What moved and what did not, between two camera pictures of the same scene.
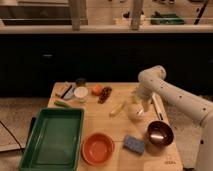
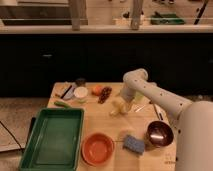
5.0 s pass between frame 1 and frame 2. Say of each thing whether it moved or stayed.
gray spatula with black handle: stayed
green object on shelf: stayed
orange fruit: stayed
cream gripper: moved
